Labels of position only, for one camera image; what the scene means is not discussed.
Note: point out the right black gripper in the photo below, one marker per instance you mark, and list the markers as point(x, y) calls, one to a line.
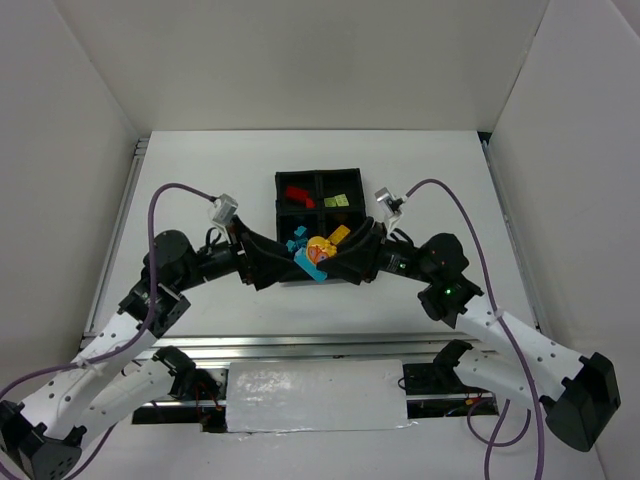
point(375, 251)

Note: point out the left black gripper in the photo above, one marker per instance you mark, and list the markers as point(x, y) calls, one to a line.
point(245, 255)

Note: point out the yellow long lego brick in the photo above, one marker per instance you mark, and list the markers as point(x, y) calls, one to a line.
point(339, 235)

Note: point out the blue long lego brick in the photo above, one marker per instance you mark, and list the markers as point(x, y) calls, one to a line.
point(301, 259)

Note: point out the yellow butterfly lego piece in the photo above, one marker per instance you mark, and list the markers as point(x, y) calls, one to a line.
point(319, 249)

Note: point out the light green square lego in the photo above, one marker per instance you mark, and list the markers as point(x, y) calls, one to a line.
point(341, 200)

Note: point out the red lego brick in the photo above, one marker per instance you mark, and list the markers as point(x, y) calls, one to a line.
point(299, 197)

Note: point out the small cyan lego brick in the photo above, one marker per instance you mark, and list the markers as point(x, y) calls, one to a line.
point(300, 232)

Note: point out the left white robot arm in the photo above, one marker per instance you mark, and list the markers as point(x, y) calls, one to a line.
point(45, 433)

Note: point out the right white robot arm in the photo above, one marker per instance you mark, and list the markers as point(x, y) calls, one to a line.
point(578, 394)

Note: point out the black four-compartment sorting tray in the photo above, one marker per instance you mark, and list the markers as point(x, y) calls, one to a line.
point(319, 221)

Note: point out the white foil-covered panel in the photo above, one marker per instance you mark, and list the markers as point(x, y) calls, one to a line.
point(315, 396)

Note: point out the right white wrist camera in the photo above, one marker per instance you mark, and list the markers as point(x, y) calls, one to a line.
point(392, 208)

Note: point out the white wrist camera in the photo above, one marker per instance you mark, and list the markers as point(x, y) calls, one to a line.
point(223, 210)
point(392, 208)

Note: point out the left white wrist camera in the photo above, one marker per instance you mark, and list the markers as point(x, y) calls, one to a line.
point(223, 210)

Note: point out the aluminium frame rail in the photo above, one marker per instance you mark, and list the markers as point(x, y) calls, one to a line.
point(337, 346)

